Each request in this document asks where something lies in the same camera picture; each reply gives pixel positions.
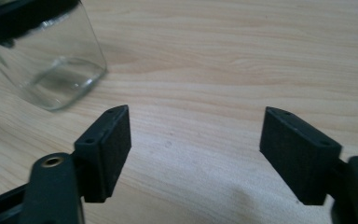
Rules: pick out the clear glass jar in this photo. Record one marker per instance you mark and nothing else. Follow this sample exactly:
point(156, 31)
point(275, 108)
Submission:
point(52, 62)

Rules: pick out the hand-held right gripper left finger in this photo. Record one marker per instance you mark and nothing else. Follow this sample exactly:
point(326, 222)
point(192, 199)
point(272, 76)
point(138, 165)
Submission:
point(104, 161)

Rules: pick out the black jar lid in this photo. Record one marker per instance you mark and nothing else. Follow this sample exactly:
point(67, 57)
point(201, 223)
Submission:
point(18, 18)

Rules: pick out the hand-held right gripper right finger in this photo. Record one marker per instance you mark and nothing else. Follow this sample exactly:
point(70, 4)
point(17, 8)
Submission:
point(301, 161)

